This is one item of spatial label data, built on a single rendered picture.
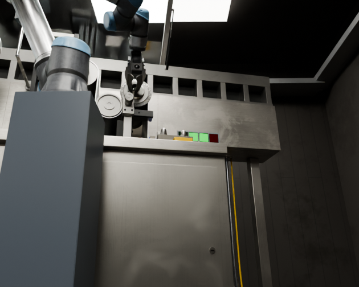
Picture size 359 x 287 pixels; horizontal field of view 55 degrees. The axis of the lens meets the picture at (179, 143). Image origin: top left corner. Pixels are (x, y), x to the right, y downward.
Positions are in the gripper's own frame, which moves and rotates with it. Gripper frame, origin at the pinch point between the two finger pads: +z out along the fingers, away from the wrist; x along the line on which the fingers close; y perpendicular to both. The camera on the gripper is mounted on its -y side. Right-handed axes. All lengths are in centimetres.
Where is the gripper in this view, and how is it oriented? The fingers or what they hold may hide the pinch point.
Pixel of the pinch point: (133, 90)
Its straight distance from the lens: 158.8
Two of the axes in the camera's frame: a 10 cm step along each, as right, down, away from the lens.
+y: -1.5, -4.8, 8.7
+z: -1.5, 8.8, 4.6
